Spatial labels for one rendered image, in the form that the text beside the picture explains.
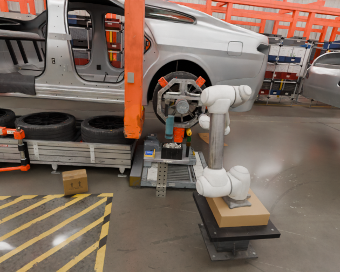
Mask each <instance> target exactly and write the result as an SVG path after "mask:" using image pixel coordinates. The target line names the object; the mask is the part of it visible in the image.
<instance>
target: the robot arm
mask: <svg viewBox="0 0 340 272"><path fill-rule="evenodd" d="M250 96H251V88H250V87H249V86H247V85H241V86H228V85H214V86H210V87H208V88H206V89H204V90H203V91H202V93H201V101H202V103H203V104H204V105H205V106H206V107H207V109H208V112H209V113H210V117H209V116H208V115H207V114H206V113H204V112H202V111H201V114H200V113H199V112H198V110H197V111H196V112H195V117H198V120H199V124H200V126H201V127H202V128H203V129H206V130H209V148H208V166H207V167H206V168H205V169H204V170H203V174H202V176H200V177H199V178H198V179H197V182H196V189H197V192H198V193H199V194H200V195H203V196H205V197H208V198H218V197H222V198H223V200H224V201H225V203H226V204H227V205H228V208H229V209H234V208H239V207H251V203H250V202H249V201H248V200H247V199H248V198H250V197H251V195H250V194H248V191H249V187H250V174H249V172H248V170H247V169H246V168H245V167H243V166H234V167H232V168H231V169H230V170H229V171H228V172H226V171H225V169H224V168H223V148H224V138H225V135H227V134H229V132H230V128H229V124H230V120H229V113H228V110H231V109H233V108H236V107H238V106H241V105H242V104H244V103H245V102H246V101H247V100H248V99H249V98H250Z"/></svg>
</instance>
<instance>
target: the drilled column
mask: <svg viewBox="0 0 340 272"><path fill-rule="evenodd" d="M167 172H168V163H166V162H158V170H157V187H156V198H165V197H166V185H167Z"/></svg>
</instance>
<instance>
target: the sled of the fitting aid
mask: <svg viewBox="0 0 340 272"><path fill-rule="evenodd" d="M191 150H192V153H193V157H192V158H191V157H189V164H181V165H196V156H195V152H194V150H193V148H191ZM169 164H177V163H169Z"/></svg>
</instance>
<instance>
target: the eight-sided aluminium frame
mask: <svg viewBox="0 0 340 272"><path fill-rule="evenodd" d="M174 83H183V84H185V83H186V84H193V85H194V87H195V88H196V89H200V90H201V91H203V90H202V89H201V88H200V87H199V85H197V84H196V82H195V80H191V79H176V78H173V79H172V80H171V81H170V82H169V83H168V84H167V85H166V86H165V87H164V88H162V89H161V90H160V91H159V92H158V103H157V114H158V115H159V116H161V118H162V119H163V120H164V121H165V122H166V118H164V116H165V115H164V114H163V113H162V111H161V95H162V94H163V93H164V92H165V91H166V90H167V89H169V88H170V87H171V86H172V85H173V84H174ZM205 109H206V106H205V105H204V104H203V106H202V110H201V111H202V112H204V113H205ZM197 121H198V120H197V117H195V118H193V119H192V120H191V121H190V122H188V123H174V127H181V128H190V127H191V126H193V125H194V124H195V123H196V122H197Z"/></svg>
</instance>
